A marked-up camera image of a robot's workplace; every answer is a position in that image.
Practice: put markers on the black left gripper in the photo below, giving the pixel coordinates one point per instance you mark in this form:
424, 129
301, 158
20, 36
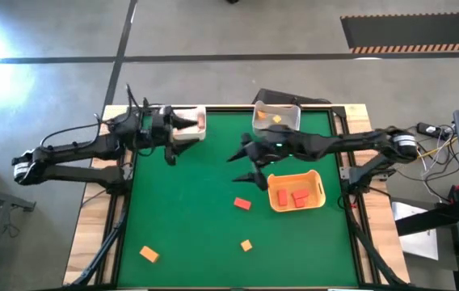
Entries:
161, 127

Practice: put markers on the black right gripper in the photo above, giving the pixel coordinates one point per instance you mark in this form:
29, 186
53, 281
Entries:
278, 147

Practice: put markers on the red rectangular wooden block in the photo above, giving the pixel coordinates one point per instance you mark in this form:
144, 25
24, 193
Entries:
300, 194
282, 197
242, 203

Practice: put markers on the small yellow wooden cube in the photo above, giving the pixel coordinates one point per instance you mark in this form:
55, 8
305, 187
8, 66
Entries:
277, 119

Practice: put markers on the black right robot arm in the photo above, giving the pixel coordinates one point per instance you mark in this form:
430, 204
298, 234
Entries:
354, 141

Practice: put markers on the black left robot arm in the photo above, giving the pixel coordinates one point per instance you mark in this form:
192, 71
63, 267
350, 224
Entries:
84, 174

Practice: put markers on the white plastic bin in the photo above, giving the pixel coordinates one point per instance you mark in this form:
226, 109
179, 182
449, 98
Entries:
286, 125
195, 135

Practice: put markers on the orange plastic bin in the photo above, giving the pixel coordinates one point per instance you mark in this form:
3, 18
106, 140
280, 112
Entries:
274, 202

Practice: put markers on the small orange wooden cube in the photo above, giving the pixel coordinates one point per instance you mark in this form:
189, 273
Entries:
246, 245

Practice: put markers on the green table mat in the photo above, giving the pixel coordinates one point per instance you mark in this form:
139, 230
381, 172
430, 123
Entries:
213, 242

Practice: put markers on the orange rectangular wooden block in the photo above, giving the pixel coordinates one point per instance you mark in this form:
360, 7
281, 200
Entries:
149, 254

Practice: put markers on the white paper sheet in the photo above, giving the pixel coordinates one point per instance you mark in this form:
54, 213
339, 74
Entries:
415, 238

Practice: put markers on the black power strip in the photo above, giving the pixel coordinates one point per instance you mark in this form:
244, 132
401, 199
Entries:
429, 129

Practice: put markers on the black desk foot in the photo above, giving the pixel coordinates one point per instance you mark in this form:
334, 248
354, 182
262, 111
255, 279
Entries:
431, 220

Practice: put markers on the black yellow striped floor mat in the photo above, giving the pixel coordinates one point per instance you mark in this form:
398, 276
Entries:
415, 30

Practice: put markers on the black aluminium table frame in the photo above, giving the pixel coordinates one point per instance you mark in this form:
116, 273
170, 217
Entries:
114, 258

